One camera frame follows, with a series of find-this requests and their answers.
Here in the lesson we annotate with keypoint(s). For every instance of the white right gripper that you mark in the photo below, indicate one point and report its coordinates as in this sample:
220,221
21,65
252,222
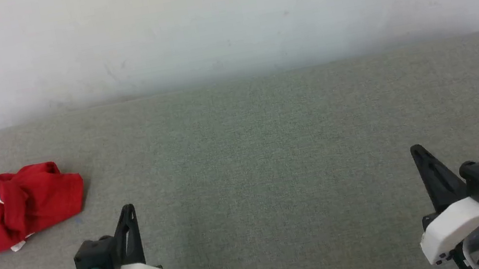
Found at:
458,222

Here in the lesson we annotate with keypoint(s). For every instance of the red garment with white trim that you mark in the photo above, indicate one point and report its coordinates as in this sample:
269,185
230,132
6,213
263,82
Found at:
37,202

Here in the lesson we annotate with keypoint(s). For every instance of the grey fabric sofa cushion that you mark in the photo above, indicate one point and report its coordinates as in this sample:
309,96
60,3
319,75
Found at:
263,159

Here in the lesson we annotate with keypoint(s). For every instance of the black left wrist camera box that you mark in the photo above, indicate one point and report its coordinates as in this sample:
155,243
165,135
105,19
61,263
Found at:
94,256

